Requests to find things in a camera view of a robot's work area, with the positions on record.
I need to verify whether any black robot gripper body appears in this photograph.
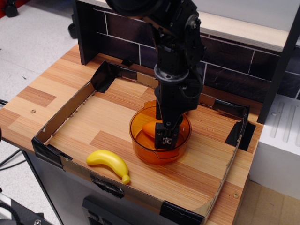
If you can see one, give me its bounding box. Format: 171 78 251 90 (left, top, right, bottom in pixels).
154 67 203 128

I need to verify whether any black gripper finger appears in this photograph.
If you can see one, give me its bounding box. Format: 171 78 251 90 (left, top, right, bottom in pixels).
156 103 162 120
154 122 180 150

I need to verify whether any orange toy carrot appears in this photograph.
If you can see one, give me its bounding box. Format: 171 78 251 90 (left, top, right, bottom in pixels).
142 121 157 138

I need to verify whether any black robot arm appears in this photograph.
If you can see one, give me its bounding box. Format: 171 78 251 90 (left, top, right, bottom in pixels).
107 0 206 150

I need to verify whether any orange transparent plastic pot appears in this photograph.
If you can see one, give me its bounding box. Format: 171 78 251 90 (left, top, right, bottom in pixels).
129 101 192 165

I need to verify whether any cardboard fence with black tape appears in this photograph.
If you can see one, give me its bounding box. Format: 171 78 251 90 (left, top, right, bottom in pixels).
32 62 255 225

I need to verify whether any yellow toy banana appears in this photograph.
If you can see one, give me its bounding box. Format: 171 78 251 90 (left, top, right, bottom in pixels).
86 150 130 184

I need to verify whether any dark brick backsplash panel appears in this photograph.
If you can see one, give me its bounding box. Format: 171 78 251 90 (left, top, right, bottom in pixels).
73 0 300 121

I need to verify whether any white toy sink drainboard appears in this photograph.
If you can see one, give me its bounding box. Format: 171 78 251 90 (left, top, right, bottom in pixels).
249 95 300 199

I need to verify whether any black chair caster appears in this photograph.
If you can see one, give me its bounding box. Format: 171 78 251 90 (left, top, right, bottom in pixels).
67 14 77 39

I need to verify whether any black equipment bottom left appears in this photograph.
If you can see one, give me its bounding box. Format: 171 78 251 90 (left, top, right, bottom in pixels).
0 189 47 225

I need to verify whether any black stand base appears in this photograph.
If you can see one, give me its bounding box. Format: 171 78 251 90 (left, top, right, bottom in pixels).
0 0 18 18

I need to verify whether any black cable on floor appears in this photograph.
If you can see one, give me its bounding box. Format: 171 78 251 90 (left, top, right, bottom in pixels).
0 99 23 171

